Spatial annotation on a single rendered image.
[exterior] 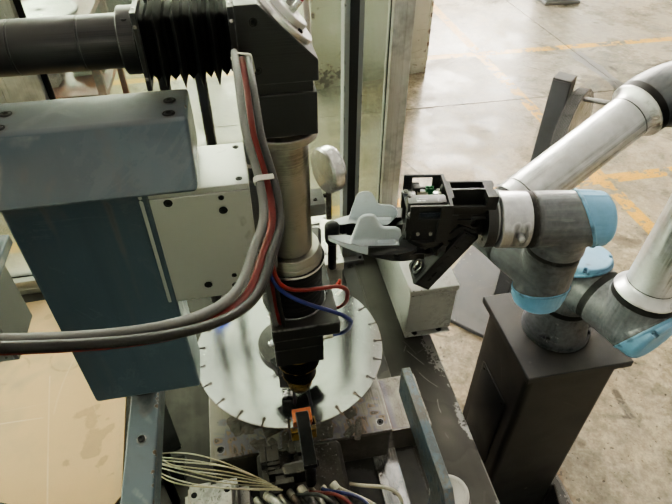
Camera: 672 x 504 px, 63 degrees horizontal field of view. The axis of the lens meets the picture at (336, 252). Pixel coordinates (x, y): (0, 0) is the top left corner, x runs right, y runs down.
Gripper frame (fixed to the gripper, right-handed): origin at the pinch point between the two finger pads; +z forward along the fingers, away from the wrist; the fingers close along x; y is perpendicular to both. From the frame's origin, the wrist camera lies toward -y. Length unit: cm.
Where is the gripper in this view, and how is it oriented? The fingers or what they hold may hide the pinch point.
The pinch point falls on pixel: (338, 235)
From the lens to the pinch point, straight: 73.0
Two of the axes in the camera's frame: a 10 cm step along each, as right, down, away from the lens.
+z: -10.0, 0.2, -0.2
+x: 0.3, 6.6, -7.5
